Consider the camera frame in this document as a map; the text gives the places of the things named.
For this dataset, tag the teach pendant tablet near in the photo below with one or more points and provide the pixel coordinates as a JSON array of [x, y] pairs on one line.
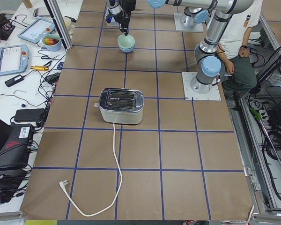
[[13, 59]]

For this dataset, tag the green bowl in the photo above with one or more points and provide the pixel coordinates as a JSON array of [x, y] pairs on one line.
[[126, 41]]

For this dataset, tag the cream silver toaster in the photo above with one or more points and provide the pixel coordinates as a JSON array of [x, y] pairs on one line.
[[121, 106]]

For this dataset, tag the beige bowl with lemon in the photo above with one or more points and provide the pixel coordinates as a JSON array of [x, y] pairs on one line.
[[69, 25]]

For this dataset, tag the blue bowl with fruit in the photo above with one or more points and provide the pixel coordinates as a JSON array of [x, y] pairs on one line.
[[52, 42]]

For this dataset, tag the black computer box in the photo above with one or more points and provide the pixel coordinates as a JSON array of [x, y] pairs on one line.
[[14, 143]]

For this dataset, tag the orange yellow tool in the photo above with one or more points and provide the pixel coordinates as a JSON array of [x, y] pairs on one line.
[[39, 68]]

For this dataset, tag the aluminium frame post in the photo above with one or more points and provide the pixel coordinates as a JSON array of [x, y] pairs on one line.
[[55, 14]]

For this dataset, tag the scissors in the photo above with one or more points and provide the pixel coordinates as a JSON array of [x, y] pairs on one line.
[[51, 59]]

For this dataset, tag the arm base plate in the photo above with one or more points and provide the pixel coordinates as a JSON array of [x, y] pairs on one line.
[[184, 23], [194, 90]]

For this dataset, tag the clear plastic food container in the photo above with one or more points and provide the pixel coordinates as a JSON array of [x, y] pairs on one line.
[[112, 15]]

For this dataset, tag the teach pendant tablet far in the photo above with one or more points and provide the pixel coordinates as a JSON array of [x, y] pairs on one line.
[[37, 30]]

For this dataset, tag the teach pendant tablet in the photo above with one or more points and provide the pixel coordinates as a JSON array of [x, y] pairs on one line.
[[37, 30], [13, 59]]

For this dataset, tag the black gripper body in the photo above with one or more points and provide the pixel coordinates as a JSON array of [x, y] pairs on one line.
[[118, 18], [129, 5]]

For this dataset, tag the black power adapter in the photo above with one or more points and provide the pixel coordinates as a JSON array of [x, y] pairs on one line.
[[15, 80]]

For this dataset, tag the seated person white shirt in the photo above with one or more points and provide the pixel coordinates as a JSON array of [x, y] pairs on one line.
[[237, 73]]

